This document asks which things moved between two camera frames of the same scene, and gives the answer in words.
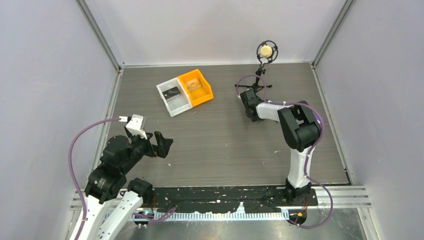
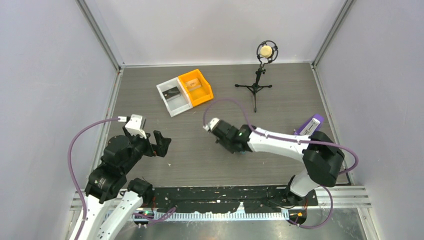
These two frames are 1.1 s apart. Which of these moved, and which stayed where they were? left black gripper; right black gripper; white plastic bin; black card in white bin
Moved: right black gripper
Stayed: black card in white bin; left black gripper; white plastic bin
